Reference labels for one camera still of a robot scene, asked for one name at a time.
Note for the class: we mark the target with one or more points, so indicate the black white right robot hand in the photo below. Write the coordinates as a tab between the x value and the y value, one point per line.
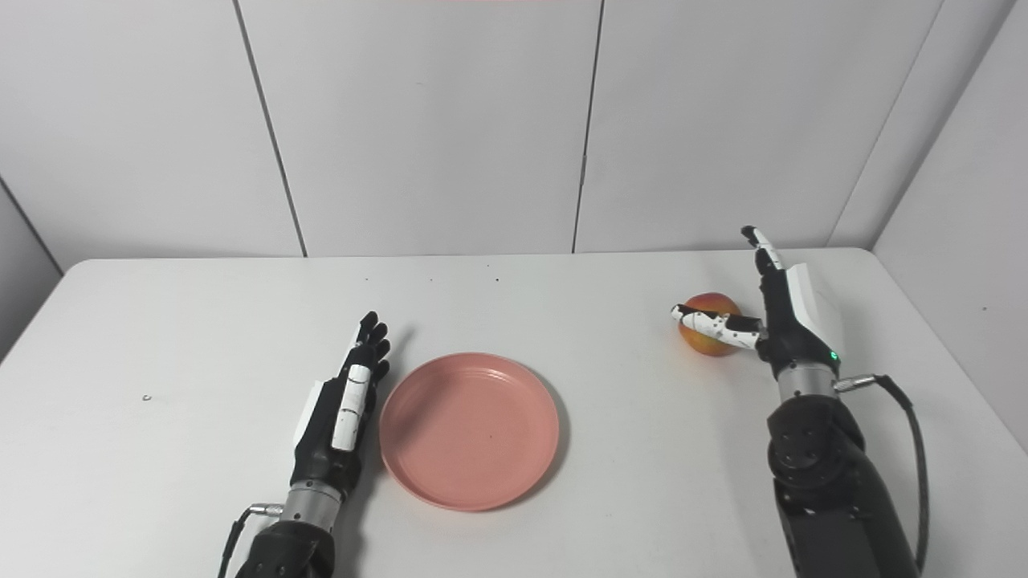
791	337

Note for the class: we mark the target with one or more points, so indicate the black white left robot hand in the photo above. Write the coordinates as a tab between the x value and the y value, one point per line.
321	449

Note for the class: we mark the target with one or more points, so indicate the red yellow pomegranate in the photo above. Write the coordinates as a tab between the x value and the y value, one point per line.
711	345

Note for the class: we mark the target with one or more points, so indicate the pink round plate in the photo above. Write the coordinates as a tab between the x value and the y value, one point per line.
470	429

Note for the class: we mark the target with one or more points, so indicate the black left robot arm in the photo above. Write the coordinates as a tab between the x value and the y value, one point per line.
289	546

